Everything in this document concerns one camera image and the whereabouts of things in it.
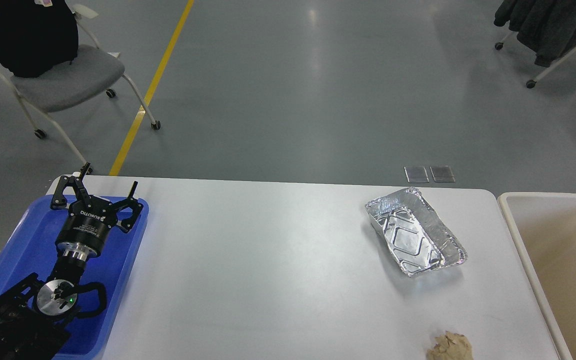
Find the blue plastic tray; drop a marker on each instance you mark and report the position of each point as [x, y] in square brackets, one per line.
[31, 248]

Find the beige plastic bin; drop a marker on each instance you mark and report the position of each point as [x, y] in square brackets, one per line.
[543, 229]

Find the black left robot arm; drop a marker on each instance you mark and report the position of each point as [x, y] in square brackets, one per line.
[64, 269]

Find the metal floor plate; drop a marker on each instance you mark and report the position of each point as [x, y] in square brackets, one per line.
[416, 174]
[442, 174]

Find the dark grey jacket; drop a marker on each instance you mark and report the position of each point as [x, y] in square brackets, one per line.
[547, 27]

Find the black backpack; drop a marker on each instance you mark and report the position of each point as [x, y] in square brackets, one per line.
[36, 35]

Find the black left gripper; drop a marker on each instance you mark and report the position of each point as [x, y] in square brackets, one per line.
[87, 225]

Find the grey office chair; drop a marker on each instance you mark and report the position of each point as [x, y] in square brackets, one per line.
[70, 84]

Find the chair with dark jacket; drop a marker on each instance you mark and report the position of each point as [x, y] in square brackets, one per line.
[568, 55]

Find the aluminium foil tray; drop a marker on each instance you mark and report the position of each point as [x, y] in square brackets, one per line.
[414, 234]

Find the left metal floor plate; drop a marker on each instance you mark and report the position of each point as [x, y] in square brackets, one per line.
[416, 174]

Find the crumpled brown paper ball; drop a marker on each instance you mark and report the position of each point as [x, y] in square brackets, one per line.
[450, 346]

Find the right metal floor plate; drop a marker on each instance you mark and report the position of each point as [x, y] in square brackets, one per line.
[442, 174]

